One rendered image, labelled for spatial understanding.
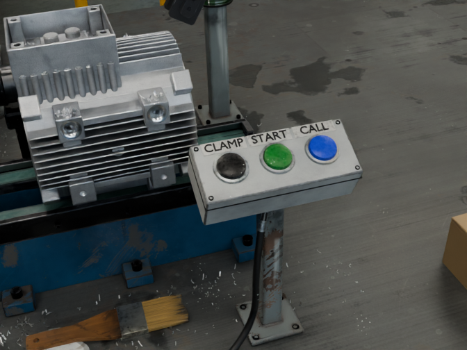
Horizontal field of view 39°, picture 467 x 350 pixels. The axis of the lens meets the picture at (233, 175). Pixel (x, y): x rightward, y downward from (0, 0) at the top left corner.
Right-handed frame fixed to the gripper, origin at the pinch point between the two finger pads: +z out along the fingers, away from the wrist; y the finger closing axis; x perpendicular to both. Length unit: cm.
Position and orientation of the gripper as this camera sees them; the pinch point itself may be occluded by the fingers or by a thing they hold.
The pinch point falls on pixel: (185, 0)
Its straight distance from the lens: 76.6
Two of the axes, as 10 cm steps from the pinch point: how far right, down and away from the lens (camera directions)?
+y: -3.0, -5.5, 7.8
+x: -8.4, -2.4, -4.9
